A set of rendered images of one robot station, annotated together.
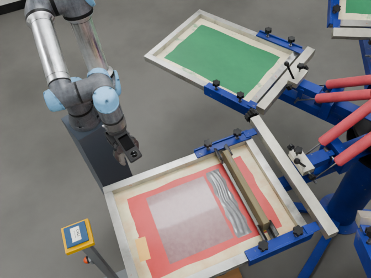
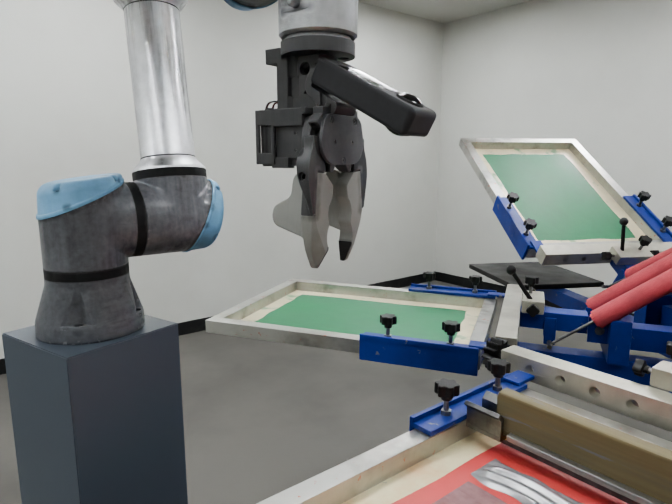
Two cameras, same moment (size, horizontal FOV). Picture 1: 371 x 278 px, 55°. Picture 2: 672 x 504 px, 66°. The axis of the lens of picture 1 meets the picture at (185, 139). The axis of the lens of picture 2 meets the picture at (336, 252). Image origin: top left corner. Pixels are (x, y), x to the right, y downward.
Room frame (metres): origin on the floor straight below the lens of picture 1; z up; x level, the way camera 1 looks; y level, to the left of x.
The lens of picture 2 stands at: (0.30, 0.42, 1.45)
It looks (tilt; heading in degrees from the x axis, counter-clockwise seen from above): 10 degrees down; 337
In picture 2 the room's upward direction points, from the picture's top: straight up
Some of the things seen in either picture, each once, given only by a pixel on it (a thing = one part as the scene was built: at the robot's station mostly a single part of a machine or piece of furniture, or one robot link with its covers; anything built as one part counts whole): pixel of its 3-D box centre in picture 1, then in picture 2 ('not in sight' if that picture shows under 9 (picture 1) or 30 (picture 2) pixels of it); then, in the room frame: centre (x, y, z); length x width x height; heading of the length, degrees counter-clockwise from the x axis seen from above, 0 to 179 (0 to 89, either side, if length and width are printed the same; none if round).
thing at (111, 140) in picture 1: (118, 134); (312, 109); (0.79, 0.23, 1.50); 0.09 x 0.08 x 0.12; 33
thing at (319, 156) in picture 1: (309, 162); not in sight; (0.86, -0.57, 1.02); 0.17 x 0.06 x 0.05; 106
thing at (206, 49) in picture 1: (242, 54); (408, 292); (1.62, -0.40, 1.05); 1.08 x 0.61 x 0.23; 46
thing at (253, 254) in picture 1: (278, 244); not in sight; (0.50, -0.33, 0.98); 0.30 x 0.05 x 0.07; 106
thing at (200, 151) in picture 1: (222, 146); (472, 413); (1.04, -0.18, 0.98); 0.30 x 0.05 x 0.07; 106
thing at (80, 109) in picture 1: (75, 95); (88, 219); (1.14, 0.46, 1.37); 0.13 x 0.12 x 0.14; 105
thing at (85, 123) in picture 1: (82, 112); (89, 296); (1.14, 0.46, 1.25); 0.15 x 0.15 x 0.10
